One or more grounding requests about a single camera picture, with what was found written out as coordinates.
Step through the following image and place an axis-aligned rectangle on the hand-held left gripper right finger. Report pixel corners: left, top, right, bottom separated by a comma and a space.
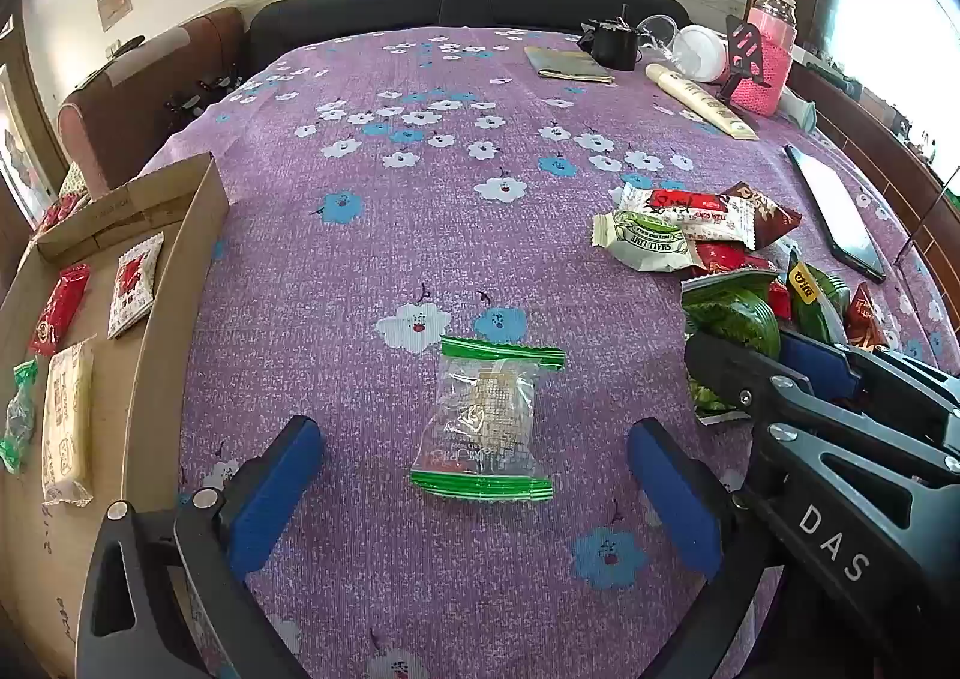
627, 418, 785, 679

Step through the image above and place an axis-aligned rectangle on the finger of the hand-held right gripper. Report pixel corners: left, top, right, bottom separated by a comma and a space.
780, 328, 960, 455
686, 330, 833, 425

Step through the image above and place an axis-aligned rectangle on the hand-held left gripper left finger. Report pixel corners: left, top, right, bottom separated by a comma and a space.
75, 415, 327, 679

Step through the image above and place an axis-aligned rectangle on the green watermelon snack packet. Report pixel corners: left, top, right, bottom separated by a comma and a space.
681, 270, 782, 425
814, 264, 852, 342

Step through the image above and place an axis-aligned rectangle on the shiny red snack packet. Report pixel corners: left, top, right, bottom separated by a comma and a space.
844, 281, 890, 352

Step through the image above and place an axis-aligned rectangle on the white red snack packet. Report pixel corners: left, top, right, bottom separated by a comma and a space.
616, 182, 758, 249
107, 232, 165, 340

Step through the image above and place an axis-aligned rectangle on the cardboard box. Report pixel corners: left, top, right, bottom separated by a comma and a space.
0, 152, 230, 679

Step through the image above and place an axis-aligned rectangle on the clear green-edged snack packet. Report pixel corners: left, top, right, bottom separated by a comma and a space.
409, 336, 565, 502
0, 358, 38, 476

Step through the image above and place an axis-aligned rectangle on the yellow green snack packet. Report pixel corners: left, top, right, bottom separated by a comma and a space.
784, 250, 845, 346

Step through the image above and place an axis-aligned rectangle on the dark red snack packet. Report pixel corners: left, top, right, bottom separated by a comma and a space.
690, 240, 777, 275

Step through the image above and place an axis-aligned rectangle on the green white snack packet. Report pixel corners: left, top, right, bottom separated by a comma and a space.
592, 210, 706, 273

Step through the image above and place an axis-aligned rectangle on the black smartphone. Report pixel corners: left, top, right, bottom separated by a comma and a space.
785, 143, 887, 284

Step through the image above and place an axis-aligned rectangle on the brown snack packet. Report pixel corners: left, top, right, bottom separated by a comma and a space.
724, 180, 803, 251

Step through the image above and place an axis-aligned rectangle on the cream snack packet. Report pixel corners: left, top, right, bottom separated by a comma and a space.
41, 337, 96, 507

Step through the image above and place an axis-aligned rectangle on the brown wooden ledge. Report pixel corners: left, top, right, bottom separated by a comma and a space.
787, 49, 960, 200

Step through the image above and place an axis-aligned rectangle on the teal cloth item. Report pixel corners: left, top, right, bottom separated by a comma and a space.
780, 86, 817, 134

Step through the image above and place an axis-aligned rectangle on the cream tube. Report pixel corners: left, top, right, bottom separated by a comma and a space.
645, 62, 760, 141

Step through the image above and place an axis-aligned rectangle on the long red snack packet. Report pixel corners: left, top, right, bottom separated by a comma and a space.
28, 262, 91, 357

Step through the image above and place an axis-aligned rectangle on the purple floral bedsheet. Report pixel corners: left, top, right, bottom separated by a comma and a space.
139, 26, 960, 679

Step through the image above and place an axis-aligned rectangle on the pink bottle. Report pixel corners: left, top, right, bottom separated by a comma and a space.
731, 0, 797, 119

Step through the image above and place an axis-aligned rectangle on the black pink phone stand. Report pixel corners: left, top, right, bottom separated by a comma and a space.
716, 14, 773, 106

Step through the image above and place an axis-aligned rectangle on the white jar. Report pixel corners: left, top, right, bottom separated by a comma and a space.
673, 25, 730, 83

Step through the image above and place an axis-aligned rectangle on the clear plastic bag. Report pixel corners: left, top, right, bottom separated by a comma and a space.
636, 14, 680, 61

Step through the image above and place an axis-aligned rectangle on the black container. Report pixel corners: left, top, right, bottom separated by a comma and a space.
577, 4, 642, 72

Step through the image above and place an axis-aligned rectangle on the olive booklet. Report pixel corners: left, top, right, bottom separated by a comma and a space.
523, 46, 616, 85

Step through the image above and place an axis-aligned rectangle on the brown chair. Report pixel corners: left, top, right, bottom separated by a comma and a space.
58, 7, 248, 200

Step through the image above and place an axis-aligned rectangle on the black device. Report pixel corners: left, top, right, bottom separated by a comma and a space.
166, 74, 242, 119

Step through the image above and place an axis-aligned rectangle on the black headboard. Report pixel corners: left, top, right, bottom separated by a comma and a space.
246, 0, 691, 76

